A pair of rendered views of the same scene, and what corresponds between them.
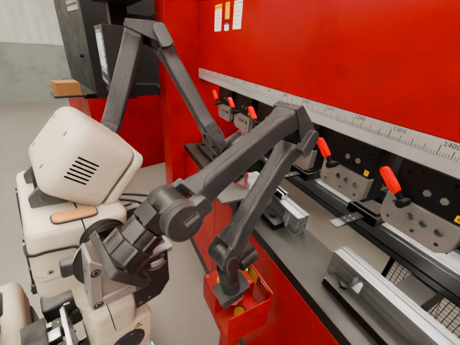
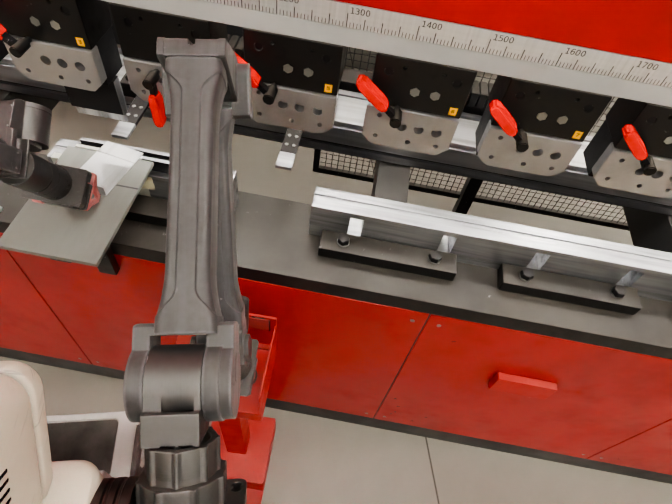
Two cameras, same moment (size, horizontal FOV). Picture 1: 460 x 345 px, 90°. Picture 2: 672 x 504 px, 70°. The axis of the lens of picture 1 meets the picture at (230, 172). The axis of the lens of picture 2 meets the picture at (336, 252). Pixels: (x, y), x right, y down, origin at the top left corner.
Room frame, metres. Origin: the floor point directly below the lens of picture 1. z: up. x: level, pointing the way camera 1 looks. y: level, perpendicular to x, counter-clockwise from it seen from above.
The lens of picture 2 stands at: (0.17, 0.19, 1.73)
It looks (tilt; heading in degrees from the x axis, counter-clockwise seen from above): 53 degrees down; 299
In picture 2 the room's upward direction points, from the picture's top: 10 degrees clockwise
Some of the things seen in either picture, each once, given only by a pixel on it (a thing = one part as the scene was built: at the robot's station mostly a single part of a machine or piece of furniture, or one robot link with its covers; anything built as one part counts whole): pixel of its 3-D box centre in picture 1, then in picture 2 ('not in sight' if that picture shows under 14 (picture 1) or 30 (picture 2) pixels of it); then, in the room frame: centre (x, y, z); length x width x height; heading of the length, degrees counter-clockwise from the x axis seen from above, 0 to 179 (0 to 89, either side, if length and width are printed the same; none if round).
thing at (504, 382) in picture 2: not in sight; (522, 386); (-0.03, -0.54, 0.59); 0.15 x 0.02 x 0.07; 29
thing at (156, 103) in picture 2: not in sight; (157, 99); (0.78, -0.20, 1.20); 0.04 x 0.02 x 0.10; 119
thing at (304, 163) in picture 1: (307, 140); (176, 50); (0.79, -0.26, 1.26); 0.15 x 0.09 x 0.17; 29
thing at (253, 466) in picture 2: not in sight; (237, 458); (0.52, -0.03, 0.06); 0.25 x 0.20 x 0.12; 121
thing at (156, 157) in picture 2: (270, 185); (127, 155); (0.92, -0.19, 0.99); 0.20 x 0.03 x 0.03; 29
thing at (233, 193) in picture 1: (240, 186); (81, 201); (0.87, -0.05, 1.00); 0.26 x 0.18 x 0.01; 119
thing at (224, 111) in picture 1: (231, 103); not in sight; (1.32, 0.03, 1.26); 0.15 x 0.09 x 0.17; 29
